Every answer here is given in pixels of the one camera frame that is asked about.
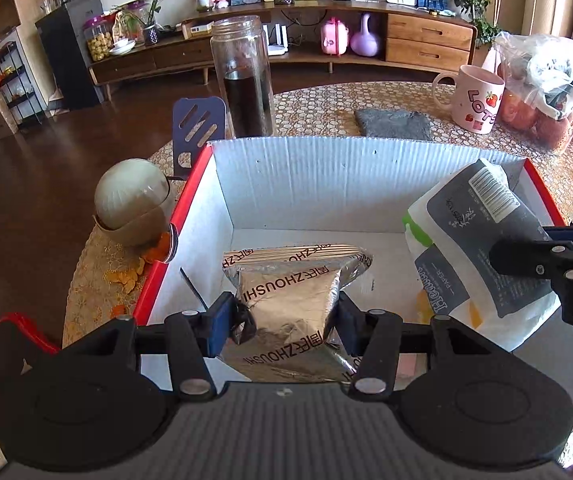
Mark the purple swan vase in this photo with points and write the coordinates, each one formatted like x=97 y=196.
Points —
x=365 y=40

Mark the red cardboard box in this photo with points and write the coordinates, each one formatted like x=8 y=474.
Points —
x=316 y=185

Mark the small flat card box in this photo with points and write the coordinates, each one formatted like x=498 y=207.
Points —
x=198 y=29

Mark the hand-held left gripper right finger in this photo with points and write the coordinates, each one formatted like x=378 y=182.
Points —
x=349 y=325

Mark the tall green houseplant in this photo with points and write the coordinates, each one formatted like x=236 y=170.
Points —
x=473 y=0

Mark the wooden television cabinet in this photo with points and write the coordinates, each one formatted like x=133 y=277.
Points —
x=291 y=20

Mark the grey cloth mat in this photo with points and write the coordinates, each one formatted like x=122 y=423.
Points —
x=394 y=124

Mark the glass bottle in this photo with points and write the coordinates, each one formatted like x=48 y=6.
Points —
x=244 y=85

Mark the beige ball holder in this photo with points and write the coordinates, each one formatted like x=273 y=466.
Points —
x=136 y=232

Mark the pink strawberry mug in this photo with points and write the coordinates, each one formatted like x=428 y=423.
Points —
x=476 y=105

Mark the white bowl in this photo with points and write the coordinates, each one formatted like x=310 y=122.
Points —
x=123 y=47

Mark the grey white tissue pack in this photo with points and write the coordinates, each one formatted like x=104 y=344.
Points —
x=471 y=260

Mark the green stems in dark vase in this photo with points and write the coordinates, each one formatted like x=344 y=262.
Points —
x=151 y=32

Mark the orange peel pieces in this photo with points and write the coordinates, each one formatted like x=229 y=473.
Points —
x=126 y=275

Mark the black cabinet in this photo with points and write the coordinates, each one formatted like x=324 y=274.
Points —
x=66 y=55

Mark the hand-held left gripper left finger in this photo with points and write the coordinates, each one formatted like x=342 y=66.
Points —
x=219 y=322

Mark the pink toy case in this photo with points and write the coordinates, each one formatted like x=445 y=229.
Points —
x=335 y=37

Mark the blue slotted spatula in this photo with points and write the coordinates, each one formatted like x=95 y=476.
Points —
x=191 y=125

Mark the clear container with red fruit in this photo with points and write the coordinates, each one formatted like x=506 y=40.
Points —
x=531 y=120

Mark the snack jar with pink lid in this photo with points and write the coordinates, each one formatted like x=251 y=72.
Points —
x=99 y=42

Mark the white router with antennas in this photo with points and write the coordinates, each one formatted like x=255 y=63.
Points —
x=279 y=42

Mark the silver snack packet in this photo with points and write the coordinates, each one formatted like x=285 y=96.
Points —
x=291 y=300

